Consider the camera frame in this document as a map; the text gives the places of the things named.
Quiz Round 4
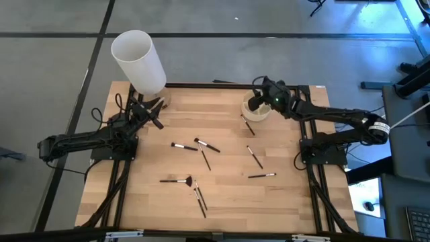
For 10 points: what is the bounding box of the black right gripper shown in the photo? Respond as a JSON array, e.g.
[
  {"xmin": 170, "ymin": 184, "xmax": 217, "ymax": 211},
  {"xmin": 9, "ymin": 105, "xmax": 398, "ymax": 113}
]
[{"xmin": 247, "ymin": 76, "xmax": 294, "ymax": 117}]

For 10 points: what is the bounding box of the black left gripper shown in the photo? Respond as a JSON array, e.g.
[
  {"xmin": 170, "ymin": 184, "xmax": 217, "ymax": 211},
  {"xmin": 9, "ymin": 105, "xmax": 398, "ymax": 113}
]
[{"xmin": 129, "ymin": 96, "xmax": 166, "ymax": 130}]

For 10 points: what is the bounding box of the thick black makeup brush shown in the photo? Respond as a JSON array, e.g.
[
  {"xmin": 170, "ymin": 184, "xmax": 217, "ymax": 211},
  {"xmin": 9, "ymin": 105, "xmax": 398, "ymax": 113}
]
[
  {"xmin": 170, "ymin": 142, "xmax": 199, "ymax": 152},
  {"xmin": 193, "ymin": 137, "xmax": 222, "ymax": 154}
]

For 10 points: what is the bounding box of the small dark pen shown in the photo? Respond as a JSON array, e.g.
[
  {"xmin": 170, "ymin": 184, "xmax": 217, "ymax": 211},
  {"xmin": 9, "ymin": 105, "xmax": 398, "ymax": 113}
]
[{"xmin": 198, "ymin": 143, "xmax": 212, "ymax": 171}]

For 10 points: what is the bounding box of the black fan makeup brush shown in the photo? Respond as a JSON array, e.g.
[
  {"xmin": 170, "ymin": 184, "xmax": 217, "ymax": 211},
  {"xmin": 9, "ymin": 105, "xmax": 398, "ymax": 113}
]
[{"xmin": 159, "ymin": 175, "xmax": 194, "ymax": 188}]

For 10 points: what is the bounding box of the white round organizer cup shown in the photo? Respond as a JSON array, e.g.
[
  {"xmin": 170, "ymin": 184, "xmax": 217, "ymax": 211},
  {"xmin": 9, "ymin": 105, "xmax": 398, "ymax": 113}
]
[{"xmin": 241, "ymin": 89, "xmax": 272, "ymax": 122}]

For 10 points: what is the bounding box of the white table lamp wooden base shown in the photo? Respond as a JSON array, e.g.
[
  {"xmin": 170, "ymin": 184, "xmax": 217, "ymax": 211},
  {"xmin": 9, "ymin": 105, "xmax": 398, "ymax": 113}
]
[{"xmin": 110, "ymin": 29, "xmax": 172, "ymax": 112}]

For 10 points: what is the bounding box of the black chair base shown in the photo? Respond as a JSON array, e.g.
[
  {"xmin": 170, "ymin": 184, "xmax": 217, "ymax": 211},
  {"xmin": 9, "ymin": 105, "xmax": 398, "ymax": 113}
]
[{"xmin": 308, "ymin": 0, "xmax": 327, "ymax": 17}]

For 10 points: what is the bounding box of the black desk beam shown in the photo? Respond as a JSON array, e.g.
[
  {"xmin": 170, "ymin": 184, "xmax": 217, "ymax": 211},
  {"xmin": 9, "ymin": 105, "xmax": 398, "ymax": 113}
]
[{"xmin": 345, "ymin": 156, "xmax": 394, "ymax": 185}]

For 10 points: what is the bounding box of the white mouse pad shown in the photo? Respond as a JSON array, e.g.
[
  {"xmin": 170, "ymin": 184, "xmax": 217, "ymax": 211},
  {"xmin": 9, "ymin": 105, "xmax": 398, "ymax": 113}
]
[{"xmin": 347, "ymin": 177, "xmax": 382, "ymax": 218}]

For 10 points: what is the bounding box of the black floor object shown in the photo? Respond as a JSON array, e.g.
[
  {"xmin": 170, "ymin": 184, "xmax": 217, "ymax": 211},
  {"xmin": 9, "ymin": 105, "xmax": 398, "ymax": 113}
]
[{"xmin": 0, "ymin": 147, "xmax": 27, "ymax": 161}]

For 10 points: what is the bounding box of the grey desk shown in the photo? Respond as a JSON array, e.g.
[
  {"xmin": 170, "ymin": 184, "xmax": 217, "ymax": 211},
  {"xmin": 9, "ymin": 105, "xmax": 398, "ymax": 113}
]
[{"xmin": 382, "ymin": 83, "xmax": 430, "ymax": 184}]

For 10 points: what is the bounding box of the black stand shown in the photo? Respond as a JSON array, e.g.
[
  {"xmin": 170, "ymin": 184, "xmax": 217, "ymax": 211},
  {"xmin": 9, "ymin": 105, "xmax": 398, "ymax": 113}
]
[{"xmin": 361, "ymin": 55, "xmax": 430, "ymax": 98}]

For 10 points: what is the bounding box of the black keyboard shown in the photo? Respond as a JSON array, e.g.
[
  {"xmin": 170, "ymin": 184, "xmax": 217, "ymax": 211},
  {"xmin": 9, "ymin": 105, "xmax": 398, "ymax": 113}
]
[{"xmin": 405, "ymin": 206, "xmax": 430, "ymax": 242}]

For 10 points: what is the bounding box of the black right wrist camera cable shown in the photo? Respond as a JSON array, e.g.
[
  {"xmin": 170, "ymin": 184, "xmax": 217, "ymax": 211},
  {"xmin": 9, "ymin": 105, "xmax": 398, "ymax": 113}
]
[{"xmin": 251, "ymin": 75, "xmax": 268, "ymax": 90}]

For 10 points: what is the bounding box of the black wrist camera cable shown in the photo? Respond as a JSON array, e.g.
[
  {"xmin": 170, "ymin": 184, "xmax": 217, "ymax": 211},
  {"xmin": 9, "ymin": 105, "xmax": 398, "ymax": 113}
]
[
  {"xmin": 115, "ymin": 93, "xmax": 126, "ymax": 114},
  {"xmin": 251, "ymin": 75, "xmax": 268, "ymax": 90}
]

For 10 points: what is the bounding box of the black left wrist camera cable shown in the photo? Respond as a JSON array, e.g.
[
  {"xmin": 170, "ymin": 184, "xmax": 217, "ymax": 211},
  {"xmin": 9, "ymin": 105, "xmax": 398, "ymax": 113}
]
[{"xmin": 115, "ymin": 93, "xmax": 126, "ymax": 114}]

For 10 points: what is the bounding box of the black aluminium table frame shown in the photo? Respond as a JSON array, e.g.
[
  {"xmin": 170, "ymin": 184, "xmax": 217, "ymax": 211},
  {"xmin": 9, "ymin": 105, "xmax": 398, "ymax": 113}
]
[{"xmin": 75, "ymin": 82, "xmax": 359, "ymax": 235}]

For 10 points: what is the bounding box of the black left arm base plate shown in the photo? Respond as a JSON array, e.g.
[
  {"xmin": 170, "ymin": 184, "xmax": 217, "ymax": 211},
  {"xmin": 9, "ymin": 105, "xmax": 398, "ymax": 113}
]
[{"xmin": 89, "ymin": 134, "xmax": 139, "ymax": 161}]

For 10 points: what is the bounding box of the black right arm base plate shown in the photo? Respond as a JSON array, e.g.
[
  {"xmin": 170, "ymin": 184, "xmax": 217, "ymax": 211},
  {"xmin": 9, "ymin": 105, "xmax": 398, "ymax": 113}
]
[{"xmin": 300, "ymin": 138, "xmax": 348, "ymax": 165}]

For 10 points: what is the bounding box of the black left base cable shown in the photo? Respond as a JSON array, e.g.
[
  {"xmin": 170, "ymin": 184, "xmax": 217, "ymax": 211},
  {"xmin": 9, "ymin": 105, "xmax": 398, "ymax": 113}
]
[{"xmin": 45, "ymin": 160, "xmax": 98, "ymax": 176}]

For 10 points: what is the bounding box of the white cable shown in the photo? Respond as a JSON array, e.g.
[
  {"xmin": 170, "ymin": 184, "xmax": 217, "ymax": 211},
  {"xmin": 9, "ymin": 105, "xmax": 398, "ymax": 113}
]
[{"xmin": 389, "ymin": 100, "xmax": 430, "ymax": 130}]

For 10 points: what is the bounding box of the black rail with silver brackets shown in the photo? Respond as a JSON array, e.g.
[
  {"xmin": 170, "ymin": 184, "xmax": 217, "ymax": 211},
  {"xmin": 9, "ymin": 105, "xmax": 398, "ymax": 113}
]
[{"xmin": 0, "ymin": 227, "xmax": 430, "ymax": 242}]

